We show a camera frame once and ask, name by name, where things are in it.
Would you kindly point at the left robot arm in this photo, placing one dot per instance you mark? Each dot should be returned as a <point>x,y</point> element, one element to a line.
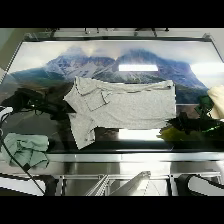
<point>33,100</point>

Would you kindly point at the cream garment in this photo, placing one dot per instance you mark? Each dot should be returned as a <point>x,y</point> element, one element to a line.
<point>217,101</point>

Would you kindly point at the yellow garment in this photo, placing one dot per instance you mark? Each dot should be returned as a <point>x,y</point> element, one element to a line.
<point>170,134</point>

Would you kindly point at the pale green garment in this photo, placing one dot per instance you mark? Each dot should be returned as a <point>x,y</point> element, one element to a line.
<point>25,150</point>

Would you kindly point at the silver frame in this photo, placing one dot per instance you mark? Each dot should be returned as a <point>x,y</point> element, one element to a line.
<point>133,166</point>

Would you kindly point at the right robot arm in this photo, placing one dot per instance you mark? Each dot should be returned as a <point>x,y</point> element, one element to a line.
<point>206,186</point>

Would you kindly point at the light grey T-shirt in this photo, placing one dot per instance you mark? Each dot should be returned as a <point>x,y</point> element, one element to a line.
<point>133,106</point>

